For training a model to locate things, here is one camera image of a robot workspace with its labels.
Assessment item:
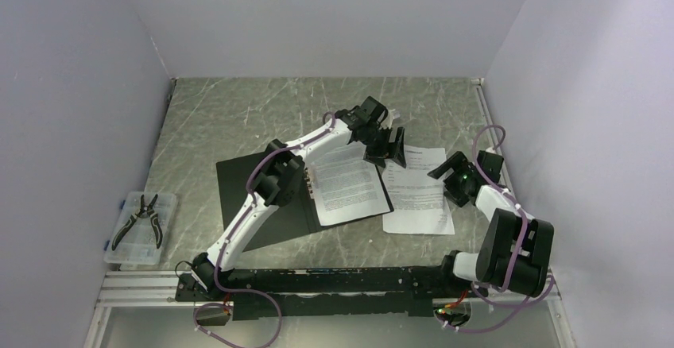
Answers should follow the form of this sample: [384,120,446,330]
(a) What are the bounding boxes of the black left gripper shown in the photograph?
[362,126,405,171]

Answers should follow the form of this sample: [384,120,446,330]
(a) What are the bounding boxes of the printed white paper sheet top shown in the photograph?
[310,143,393,227]

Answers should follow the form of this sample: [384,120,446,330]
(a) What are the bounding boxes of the printed white paper sheet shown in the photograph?
[382,146,455,235]
[310,143,393,227]

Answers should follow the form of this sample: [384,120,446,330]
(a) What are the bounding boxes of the beige folder with black inside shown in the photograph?
[215,142,395,253]

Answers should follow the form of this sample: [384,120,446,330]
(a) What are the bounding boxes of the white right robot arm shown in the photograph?
[428,150,555,297]

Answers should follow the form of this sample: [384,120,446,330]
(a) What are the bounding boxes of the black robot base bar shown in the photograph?
[176,266,470,321]

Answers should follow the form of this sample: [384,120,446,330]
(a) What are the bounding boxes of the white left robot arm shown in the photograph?
[191,96,406,300]

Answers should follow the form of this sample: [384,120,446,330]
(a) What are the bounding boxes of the metal folder clip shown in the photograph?
[304,166,316,200]

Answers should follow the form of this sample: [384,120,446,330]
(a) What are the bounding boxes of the clear plastic parts box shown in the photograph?
[103,191,178,265]

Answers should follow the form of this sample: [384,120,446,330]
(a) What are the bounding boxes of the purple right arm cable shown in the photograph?
[434,124,556,334]

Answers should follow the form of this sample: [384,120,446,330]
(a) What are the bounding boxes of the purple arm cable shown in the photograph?
[192,113,338,348]
[434,124,556,334]

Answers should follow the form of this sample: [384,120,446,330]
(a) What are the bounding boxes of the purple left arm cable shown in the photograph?
[192,113,338,348]

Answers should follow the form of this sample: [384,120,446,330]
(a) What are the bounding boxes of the black handled pliers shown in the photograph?
[110,194,165,252]

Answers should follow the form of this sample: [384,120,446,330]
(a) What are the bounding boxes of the aluminium frame rail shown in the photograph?
[83,270,178,347]

